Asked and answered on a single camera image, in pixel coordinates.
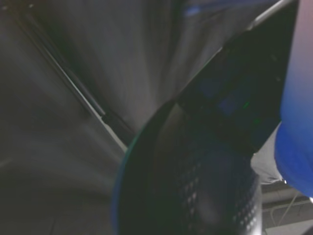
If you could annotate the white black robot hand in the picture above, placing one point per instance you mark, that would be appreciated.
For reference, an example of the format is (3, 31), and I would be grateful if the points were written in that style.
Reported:
(171, 183)

